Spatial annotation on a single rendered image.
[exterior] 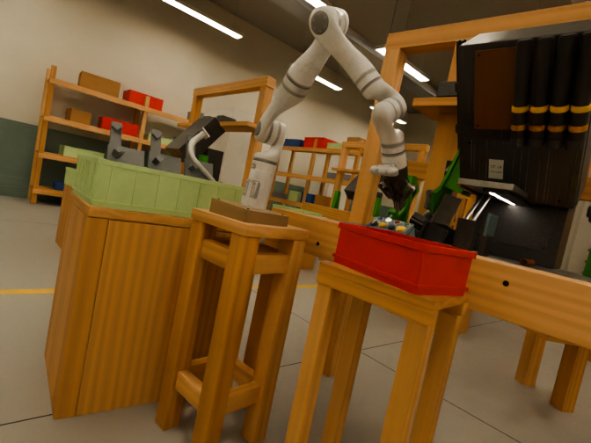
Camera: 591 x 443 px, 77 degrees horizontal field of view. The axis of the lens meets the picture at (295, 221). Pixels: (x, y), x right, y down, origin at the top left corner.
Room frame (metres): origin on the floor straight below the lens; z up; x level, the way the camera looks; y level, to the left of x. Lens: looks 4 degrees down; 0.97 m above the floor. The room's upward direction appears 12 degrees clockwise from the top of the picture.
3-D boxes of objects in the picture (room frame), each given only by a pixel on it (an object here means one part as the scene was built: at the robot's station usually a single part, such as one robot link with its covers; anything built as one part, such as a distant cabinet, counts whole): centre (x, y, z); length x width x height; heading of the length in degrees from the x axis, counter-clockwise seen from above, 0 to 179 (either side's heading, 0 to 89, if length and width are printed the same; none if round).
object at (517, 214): (1.45, -0.85, 1.07); 0.30 x 0.18 x 0.34; 48
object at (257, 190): (1.40, 0.16, 0.98); 0.09 x 0.09 x 0.17; 51
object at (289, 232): (1.40, 0.16, 0.83); 0.32 x 0.32 x 0.04; 49
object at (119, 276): (1.69, 0.61, 0.39); 0.68 x 0.52 x 0.79; 128
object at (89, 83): (7.05, 3.24, 1.14); 3.01 x 0.54 x 2.28; 132
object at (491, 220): (1.24, -0.64, 0.97); 0.10 x 0.02 x 0.14; 138
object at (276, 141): (1.39, 0.15, 1.14); 0.09 x 0.09 x 0.17; 28
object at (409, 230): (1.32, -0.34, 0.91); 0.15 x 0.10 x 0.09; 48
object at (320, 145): (7.91, -0.22, 1.13); 2.48 x 0.54 x 2.27; 42
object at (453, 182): (1.42, -0.58, 1.17); 0.13 x 0.12 x 0.20; 48
